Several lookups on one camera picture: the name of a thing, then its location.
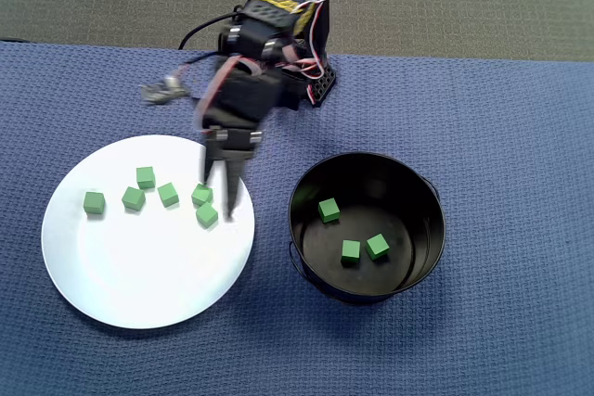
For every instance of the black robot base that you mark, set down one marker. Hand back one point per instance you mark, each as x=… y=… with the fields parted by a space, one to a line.
x=325 y=85

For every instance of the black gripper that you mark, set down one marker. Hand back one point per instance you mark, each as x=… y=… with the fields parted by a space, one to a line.
x=235 y=139

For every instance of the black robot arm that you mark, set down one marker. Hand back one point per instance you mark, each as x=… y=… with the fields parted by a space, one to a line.
x=260 y=39

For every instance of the white round plate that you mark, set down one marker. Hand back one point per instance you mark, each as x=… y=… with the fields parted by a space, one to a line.
x=139 y=266

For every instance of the blue woven cloth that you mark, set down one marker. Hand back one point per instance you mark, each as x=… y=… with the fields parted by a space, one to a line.
x=464 y=136

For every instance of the black metal bucket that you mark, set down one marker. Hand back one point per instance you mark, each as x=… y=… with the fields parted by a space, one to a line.
x=394 y=182

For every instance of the camera circuit board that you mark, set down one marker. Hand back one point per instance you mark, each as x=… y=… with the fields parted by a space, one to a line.
x=162 y=90

